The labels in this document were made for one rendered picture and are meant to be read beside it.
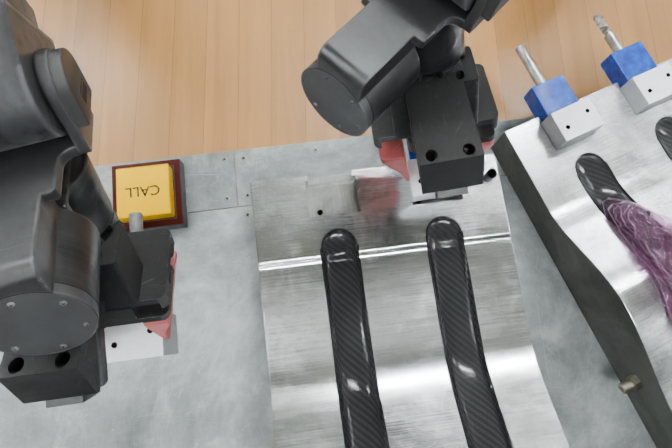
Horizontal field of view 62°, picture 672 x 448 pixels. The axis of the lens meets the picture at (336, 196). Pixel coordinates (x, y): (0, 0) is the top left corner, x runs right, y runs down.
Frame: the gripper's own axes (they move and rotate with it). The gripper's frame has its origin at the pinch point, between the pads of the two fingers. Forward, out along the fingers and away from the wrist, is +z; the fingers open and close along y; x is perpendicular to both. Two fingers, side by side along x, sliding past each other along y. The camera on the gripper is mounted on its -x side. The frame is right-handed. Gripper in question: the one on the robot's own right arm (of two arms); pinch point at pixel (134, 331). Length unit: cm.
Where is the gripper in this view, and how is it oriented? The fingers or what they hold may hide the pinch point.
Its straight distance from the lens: 52.3
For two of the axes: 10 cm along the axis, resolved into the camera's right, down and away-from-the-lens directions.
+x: -1.3, -7.3, 6.8
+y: 9.9, -1.2, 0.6
